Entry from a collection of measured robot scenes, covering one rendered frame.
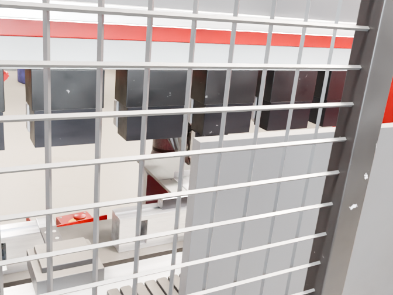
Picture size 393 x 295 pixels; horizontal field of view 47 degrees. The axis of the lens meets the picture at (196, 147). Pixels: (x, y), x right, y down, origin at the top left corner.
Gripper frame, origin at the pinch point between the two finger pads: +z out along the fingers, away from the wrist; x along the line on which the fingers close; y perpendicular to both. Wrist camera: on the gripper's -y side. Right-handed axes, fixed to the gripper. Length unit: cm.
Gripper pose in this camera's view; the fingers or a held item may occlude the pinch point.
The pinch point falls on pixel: (188, 161)
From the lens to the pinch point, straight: 131.6
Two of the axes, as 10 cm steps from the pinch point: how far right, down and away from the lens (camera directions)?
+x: 8.8, -0.7, 4.7
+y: 4.2, -3.6, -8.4
